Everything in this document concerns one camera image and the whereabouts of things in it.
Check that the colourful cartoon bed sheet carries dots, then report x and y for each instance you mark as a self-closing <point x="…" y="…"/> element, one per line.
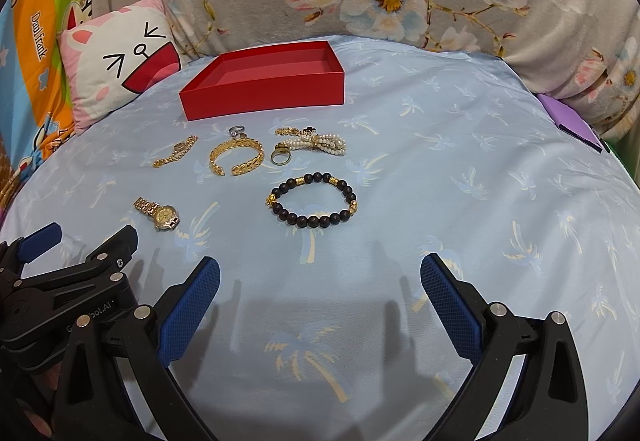
<point x="36" y="111"/>

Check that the light blue palm sheet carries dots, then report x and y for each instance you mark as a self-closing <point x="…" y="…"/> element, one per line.
<point x="321" y="329"/>

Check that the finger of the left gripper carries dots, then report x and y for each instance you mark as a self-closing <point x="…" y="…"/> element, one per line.
<point x="100" y="260"/>
<point x="27" y="249"/>

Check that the red open tray box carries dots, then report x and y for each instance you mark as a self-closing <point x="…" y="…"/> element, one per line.
<point x="275" y="76"/>

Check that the pink white cartoon pillow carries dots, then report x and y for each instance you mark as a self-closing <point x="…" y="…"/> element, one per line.
<point x="112" y="59"/>

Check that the gold chain black clover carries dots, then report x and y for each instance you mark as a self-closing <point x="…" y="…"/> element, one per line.
<point x="290" y="131"/>

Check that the gold wrist watch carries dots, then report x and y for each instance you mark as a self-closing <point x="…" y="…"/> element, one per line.
<point x="164" y="217"/>

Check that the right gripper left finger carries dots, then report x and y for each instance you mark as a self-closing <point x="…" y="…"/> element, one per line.
<point x="92" y="402"/>

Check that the purple object at edge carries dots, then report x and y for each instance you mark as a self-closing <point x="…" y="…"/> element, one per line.
<point x="568" y="120"/>

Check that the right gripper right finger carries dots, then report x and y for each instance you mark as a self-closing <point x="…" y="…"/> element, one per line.
<point x="549" y="401"/>

